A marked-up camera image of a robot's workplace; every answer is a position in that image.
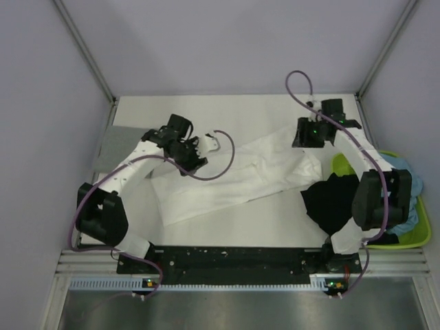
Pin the white daisy print t shirt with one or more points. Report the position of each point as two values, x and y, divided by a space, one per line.
260 168

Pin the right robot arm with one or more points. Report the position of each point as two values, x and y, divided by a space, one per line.
360 153

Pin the aluminium front frame rail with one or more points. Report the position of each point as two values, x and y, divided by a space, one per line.
410 262

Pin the green plastic basket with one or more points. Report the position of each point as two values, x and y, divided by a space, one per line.
415 238

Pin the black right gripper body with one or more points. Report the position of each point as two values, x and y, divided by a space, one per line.
308 133

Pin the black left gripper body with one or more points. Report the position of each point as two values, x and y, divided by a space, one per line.
188 156

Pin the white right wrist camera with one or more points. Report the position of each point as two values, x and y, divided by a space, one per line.
316 105

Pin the grey slotted cable duct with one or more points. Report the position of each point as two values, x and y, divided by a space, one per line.
147 285

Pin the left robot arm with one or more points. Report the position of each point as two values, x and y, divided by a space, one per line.
100 211

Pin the aluminium corner post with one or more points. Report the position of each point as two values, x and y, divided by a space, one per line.
83 49
398 29

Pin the black t shirt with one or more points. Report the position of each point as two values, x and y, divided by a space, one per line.
355 210

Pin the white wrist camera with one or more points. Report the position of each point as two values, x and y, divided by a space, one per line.
208 143
316 105

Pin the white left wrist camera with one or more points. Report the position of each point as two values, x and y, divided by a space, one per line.
208 143

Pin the left aluminium corner post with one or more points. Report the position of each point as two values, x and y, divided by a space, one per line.
83 49

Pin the light blue t shirt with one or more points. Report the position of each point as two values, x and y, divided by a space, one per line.
416 189

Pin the folded grey t shirt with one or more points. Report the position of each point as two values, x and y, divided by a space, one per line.
117 144

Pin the right aluminium corner post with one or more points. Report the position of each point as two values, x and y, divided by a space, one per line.
398 29

